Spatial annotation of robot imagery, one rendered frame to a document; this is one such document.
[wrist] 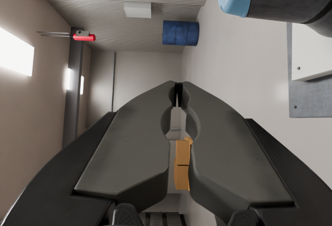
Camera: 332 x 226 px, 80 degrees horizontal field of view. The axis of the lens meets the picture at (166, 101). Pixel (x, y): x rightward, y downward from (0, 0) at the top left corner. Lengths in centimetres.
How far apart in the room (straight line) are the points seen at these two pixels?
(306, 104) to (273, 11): 32
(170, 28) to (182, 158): 319
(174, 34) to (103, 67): 406
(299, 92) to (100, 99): 781
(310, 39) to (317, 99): 15
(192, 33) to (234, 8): 479
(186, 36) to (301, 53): 462
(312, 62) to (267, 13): 22
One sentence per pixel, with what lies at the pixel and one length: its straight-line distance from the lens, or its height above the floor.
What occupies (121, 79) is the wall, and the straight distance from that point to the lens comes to 816.
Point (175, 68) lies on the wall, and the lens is 820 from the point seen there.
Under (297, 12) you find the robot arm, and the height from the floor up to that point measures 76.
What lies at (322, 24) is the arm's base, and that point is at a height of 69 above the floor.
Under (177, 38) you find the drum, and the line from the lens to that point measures 518.
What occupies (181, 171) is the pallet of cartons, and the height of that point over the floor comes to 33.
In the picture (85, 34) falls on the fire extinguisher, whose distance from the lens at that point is 495.
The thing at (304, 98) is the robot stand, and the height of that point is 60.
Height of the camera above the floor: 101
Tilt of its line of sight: 3 degrees down
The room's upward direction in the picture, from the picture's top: 88 degrees counter-clockwise
